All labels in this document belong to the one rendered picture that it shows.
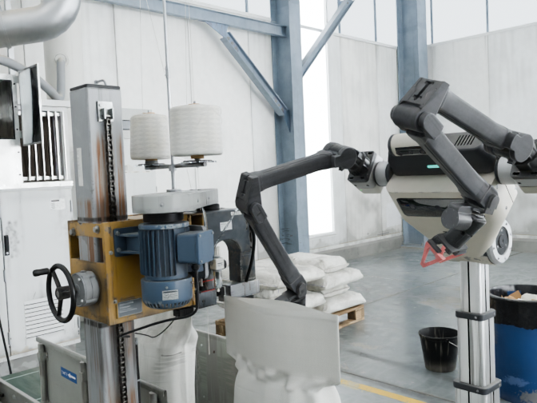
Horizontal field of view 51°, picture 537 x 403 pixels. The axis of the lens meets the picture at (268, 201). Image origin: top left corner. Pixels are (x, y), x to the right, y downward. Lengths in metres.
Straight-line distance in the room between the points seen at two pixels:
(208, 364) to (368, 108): 7.55
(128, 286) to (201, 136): 0.52
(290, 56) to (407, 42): 3.40
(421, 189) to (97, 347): 1.15
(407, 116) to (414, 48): 9.34
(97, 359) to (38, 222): 2.81
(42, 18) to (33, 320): 2.19
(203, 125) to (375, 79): 8.43
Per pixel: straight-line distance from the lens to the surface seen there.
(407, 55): 10.72
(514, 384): 3.89
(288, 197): 7.99
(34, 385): 3.44
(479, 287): 2.11
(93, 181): 1.81
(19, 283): 4.63
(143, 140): 1.96
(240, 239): 2.09
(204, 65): 7.31
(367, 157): 2.04
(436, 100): 1.36
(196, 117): 1.74
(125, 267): 1.82
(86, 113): 1.83
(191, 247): 1.63
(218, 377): 2.71
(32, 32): 4.33
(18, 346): 4.71
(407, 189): 1.94
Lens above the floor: 1.47
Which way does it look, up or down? 3 degrees down
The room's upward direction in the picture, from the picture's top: 3 degrees counter-clockwise
